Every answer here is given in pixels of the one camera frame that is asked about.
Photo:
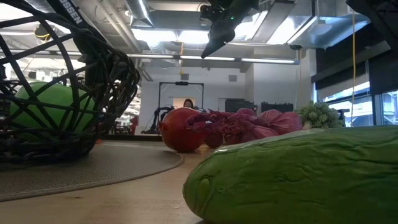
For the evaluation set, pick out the person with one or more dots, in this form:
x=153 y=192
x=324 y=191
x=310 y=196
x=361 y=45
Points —
x=188 y=103

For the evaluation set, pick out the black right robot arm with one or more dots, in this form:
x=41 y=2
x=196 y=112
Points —
x=382 y=18

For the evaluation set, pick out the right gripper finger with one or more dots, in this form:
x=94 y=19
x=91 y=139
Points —
x=219 y=39

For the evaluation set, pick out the long fluorescent light tube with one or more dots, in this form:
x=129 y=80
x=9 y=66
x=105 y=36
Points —
x=217 y=58

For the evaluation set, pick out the black background robot arm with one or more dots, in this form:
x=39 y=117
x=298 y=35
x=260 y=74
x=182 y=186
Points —
x=157 y=118

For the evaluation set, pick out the green apple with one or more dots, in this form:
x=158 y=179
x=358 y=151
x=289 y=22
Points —
x=54 y=95

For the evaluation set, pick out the round grey placemat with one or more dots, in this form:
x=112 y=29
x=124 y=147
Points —
x=124 y=168

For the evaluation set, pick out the black background gantry frame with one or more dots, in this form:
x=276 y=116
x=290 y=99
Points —
x=182 y=83

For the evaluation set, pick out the red background object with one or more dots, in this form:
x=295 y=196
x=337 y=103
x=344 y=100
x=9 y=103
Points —
x=133 y=124

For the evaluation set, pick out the large green cucumber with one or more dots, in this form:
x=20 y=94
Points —
x=295 y=180

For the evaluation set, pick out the large red pomegranate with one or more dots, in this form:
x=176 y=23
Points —
x=177 y=130

